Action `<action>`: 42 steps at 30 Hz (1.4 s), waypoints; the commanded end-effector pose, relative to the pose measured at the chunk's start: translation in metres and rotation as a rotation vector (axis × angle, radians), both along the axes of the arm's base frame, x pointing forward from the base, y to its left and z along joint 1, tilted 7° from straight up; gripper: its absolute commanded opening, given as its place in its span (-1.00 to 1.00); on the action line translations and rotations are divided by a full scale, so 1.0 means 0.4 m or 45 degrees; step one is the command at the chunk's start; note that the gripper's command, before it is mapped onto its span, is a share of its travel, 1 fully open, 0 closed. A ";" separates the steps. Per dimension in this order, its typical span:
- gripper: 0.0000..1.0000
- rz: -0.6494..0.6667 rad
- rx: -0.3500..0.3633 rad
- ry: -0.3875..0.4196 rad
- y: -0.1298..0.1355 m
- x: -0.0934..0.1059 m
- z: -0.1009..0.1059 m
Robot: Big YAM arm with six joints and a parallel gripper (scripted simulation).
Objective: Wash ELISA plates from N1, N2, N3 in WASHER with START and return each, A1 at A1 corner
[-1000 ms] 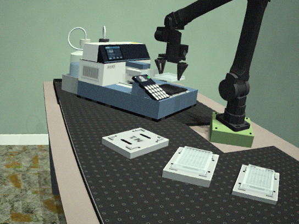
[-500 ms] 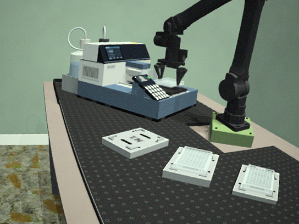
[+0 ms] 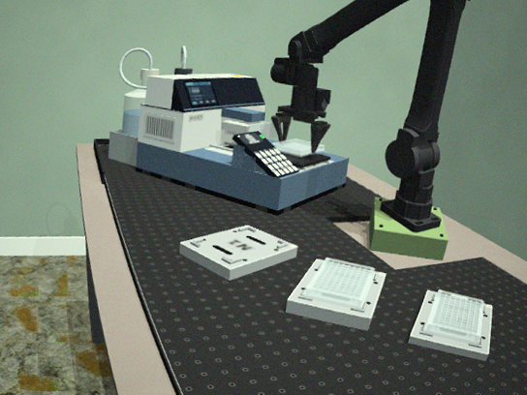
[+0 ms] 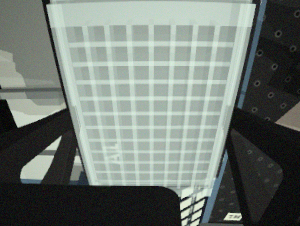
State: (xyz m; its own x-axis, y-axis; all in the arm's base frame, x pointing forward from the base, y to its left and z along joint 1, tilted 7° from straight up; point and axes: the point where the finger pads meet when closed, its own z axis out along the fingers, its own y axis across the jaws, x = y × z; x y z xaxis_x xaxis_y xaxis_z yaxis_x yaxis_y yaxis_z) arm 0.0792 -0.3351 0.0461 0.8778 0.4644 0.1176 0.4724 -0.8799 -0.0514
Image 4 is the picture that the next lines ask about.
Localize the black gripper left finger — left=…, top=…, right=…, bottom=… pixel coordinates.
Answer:
left=0, top=107, right=78, bottom=185

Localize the blue and white plate washer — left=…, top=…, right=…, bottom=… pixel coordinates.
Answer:
left=0, top=0, right=267, bottom=226

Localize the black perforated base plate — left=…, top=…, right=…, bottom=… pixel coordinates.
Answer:
left=208, top=0, right=300, bottom=224

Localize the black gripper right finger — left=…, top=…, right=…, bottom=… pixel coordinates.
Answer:
left=225, top=106, right=300, bottom=226

